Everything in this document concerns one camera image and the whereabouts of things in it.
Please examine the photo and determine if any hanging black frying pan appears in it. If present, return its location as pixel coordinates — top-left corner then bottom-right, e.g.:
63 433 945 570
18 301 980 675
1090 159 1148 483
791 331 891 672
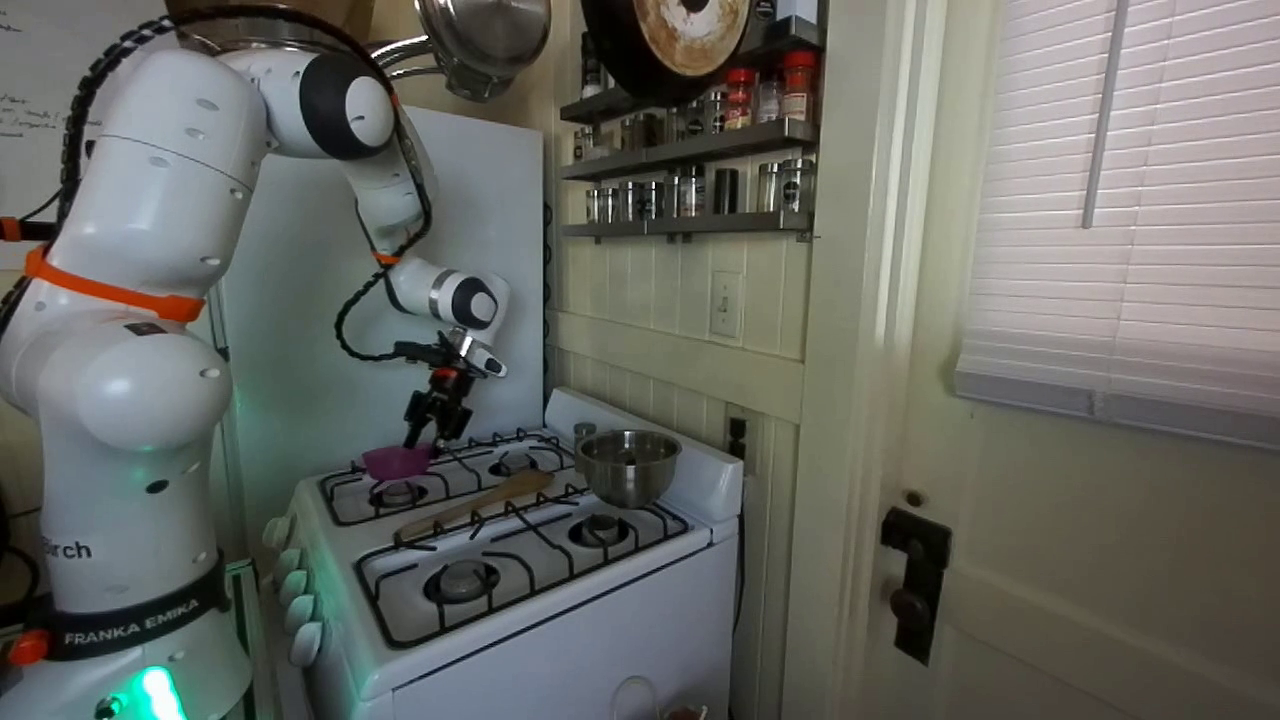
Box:
575 0 757 110

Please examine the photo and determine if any white gas stove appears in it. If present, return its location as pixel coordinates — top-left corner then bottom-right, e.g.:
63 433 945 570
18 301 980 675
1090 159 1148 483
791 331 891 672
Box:
257 385 749 720

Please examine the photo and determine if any wooden spoon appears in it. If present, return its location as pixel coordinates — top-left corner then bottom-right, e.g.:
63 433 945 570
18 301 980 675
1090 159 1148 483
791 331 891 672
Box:
391 469 554 548

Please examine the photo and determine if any black stove grate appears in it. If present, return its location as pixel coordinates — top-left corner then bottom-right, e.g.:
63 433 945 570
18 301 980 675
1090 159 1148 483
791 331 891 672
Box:
316 429 593 533
351 494 695 654

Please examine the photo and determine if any metal bowl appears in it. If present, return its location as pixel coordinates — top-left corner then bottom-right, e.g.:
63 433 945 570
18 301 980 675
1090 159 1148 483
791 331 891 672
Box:
572 429 683 511

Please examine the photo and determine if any red cap spice jar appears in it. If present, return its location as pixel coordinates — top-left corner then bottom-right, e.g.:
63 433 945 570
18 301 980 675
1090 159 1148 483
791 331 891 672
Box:
721 64 758 131
781 47 819 131

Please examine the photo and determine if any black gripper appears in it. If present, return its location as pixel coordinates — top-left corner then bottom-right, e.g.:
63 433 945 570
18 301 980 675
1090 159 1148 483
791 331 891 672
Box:
398 361 476 452

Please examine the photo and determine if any white sheet with writing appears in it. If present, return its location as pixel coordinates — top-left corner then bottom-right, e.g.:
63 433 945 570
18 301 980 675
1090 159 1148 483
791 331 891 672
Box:
0 0 88 224

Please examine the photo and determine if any white window blind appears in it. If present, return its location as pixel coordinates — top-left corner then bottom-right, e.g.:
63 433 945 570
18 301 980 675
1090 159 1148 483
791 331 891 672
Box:
948 0 1280 458

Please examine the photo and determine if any hanging steel bowl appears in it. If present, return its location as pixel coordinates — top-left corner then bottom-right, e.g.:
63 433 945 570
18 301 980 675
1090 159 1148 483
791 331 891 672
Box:
413 0 554 103

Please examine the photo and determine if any metal spice shelf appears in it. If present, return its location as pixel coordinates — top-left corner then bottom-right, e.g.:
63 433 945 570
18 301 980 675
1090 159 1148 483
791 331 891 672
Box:
554 11 823 128
563 119 819 186
560 214 816 250

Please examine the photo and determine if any black door lock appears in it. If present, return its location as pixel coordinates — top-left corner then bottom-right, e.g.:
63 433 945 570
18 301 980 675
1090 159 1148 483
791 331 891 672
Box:
875 499 954 670

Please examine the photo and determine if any blind tilt wand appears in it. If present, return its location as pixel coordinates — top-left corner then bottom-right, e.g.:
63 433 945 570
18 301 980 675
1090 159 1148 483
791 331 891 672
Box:
1077 0 1130 234

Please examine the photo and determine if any white door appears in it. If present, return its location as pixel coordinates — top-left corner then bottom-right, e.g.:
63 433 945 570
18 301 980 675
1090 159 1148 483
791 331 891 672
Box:
853 0 1280 720

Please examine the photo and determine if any white refrigerator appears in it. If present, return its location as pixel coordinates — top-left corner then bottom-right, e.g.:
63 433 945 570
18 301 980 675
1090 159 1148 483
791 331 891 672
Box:
210 101 552 537

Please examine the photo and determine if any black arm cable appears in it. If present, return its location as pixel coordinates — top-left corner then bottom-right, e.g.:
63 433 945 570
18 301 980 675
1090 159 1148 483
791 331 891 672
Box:
52 3 451 370

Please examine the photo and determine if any white wall outlet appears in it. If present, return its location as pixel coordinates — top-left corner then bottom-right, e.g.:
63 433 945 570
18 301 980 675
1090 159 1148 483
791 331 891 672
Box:
704 260 744 343

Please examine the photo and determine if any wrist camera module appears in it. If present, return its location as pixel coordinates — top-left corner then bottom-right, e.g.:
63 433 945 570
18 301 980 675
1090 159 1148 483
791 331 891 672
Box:
451 341 510 385

